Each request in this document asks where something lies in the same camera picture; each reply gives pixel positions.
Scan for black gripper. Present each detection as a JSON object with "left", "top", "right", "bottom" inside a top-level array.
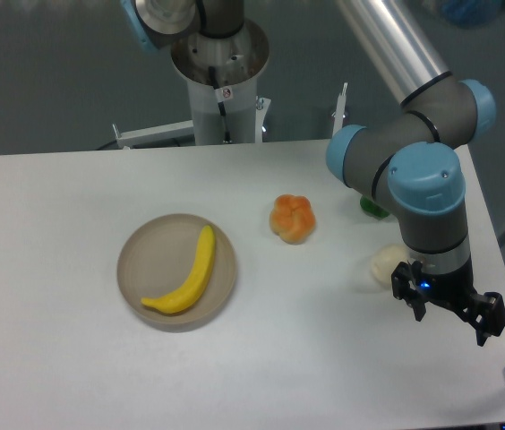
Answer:
[{"left": 391, "top": 258, "right": 505, "bottom": 347}]

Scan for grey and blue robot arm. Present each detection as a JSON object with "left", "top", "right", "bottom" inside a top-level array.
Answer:
[{"left": 123, "top": 1, "right": 505, "bottom": 345}]

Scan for yellow banana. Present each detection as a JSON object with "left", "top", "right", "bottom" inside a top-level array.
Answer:
[{"left": 141, "top": 225, "right": 216, "bottom": 314}]

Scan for beige round plate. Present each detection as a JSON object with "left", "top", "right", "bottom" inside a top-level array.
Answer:
[{"left": 116, "top": 214, "right": 237, "bottom": 332}]

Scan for white round bun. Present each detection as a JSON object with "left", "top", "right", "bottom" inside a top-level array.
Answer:
[{"left": 370, "top": 244, "right": 408, "bottom": 287}]

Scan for green vegetable toy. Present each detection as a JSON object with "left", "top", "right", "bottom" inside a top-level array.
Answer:
[{"left": 359, "top": 195, "right": 390, "bottom": 219}]

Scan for orange bread roll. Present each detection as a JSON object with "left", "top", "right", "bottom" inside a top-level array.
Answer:
[{"left": 270, "top": 194, "right": 316, "bottom": 245}]

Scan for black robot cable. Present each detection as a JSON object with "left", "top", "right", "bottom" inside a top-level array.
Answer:
[{"left": 207, "top": 65, "right": 234, "bottom": 145}]

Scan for white metal base bracket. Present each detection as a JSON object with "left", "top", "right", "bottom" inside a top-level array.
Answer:
[{"left": 112, "top": 120, "right": 193, "bottom": 149}]

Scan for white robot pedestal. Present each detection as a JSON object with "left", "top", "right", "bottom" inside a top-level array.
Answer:
[{"left": 171, "top": 19, "right": 270, "bottom": 146}]

